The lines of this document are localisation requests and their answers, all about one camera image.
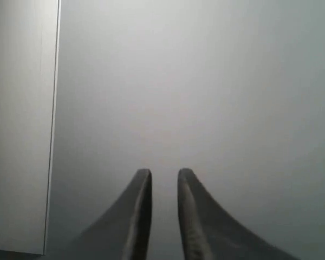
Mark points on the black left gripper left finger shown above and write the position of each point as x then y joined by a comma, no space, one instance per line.
123,232

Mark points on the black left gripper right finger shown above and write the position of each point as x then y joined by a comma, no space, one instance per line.
210,232

